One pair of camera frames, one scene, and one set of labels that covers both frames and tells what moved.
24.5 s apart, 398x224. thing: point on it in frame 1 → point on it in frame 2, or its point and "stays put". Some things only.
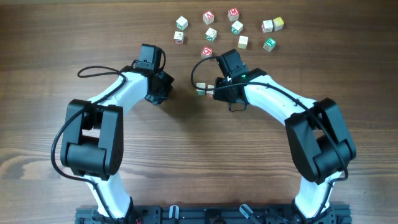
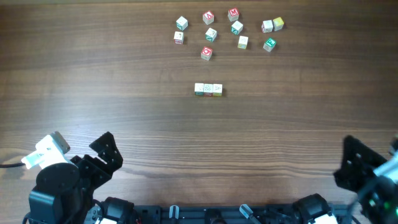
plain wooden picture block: x=209 y=93 stays put
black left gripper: x=168 y=80 → x=111 y=157
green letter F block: x=269 y=44 stays put
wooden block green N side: x=237 y=27 stays put
